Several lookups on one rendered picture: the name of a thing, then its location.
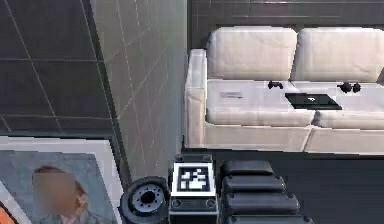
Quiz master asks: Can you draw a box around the black laptop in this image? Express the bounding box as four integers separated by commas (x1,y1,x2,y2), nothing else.
284,92,343,111

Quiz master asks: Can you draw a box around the white sofa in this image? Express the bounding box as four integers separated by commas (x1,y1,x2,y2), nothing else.
182,26,384,155

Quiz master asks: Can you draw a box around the grey remote control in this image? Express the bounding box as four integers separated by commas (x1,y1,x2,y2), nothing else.
219,91,244,100

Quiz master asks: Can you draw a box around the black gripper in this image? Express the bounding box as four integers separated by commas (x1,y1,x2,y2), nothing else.
118,176,171,224

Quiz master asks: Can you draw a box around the white framed portrait picture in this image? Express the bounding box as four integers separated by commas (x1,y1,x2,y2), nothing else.
0,135,125,224

